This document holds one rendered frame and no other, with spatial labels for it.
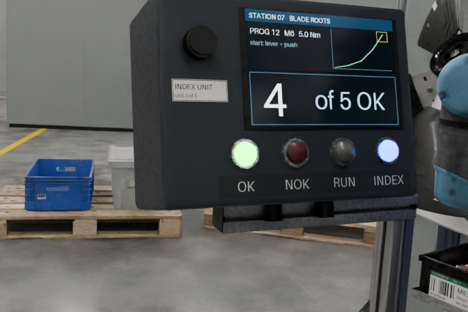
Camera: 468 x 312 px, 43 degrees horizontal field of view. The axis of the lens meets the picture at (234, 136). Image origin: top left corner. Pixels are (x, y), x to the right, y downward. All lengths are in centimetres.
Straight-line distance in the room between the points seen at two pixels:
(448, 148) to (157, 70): 41
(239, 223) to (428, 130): 73
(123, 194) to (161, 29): 337
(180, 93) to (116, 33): 766
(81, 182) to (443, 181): 320
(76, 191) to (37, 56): 469
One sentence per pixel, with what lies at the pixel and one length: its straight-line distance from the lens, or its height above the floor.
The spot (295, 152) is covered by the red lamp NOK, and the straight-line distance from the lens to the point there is 52.
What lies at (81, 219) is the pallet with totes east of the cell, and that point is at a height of 13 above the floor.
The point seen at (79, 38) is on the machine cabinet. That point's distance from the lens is 823.
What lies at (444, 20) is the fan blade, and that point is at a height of 130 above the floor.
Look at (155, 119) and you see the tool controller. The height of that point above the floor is 114.
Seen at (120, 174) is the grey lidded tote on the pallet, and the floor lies 38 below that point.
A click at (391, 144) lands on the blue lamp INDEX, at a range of 58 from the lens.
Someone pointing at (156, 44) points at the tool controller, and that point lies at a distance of 51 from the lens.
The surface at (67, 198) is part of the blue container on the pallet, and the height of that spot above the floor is 23.
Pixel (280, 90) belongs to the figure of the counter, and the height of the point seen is 117.
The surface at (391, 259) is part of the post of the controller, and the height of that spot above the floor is 98.
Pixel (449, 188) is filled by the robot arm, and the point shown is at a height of 105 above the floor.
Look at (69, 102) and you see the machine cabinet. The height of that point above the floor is 38.
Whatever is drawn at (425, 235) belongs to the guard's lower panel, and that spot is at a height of 49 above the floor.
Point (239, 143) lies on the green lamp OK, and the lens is 51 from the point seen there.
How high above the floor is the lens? 121
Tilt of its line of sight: 8 degrees down
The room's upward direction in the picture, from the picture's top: 3 degrees clockwise
